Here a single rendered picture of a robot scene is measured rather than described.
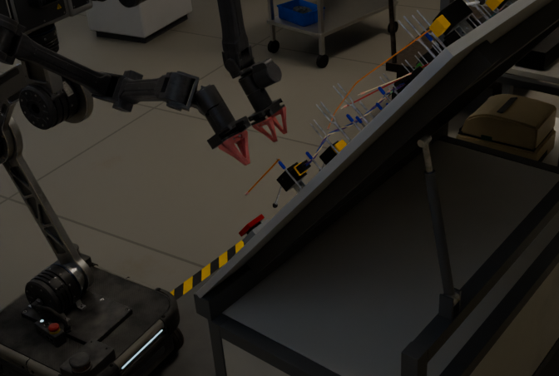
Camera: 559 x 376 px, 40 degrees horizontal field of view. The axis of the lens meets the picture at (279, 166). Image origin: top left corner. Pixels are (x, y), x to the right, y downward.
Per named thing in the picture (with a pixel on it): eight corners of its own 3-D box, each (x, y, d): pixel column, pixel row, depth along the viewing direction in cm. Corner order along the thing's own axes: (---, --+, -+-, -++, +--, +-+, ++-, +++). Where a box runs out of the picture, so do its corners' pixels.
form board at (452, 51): (437, 117, 268) (433, 113, 268) (684, -101, 191) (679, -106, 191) (200, 299, 191) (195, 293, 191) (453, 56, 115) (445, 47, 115)
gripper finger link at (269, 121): (293, 131, 223) (277, 102, 221) (279, 141, 218) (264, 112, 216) (276, 137, 228) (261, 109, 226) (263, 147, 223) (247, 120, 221)
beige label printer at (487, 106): (452, 154, 284) (455, 106, 275) (477, 131, 299) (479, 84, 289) (533, 175, 268) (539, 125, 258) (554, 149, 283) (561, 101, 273)
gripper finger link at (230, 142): (246, 165, 188) (226, 132, 188) (263, 155, 182) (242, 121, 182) (227, 176, 183) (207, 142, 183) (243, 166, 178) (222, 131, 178)
